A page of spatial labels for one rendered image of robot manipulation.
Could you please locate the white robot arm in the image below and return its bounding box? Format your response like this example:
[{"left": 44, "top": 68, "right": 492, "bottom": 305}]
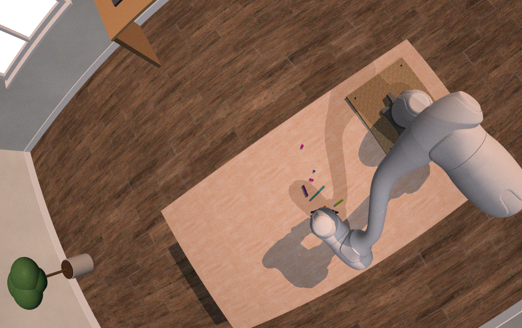
[{"left": 310, "top": 90, "right": 522, "bottom": 270}]

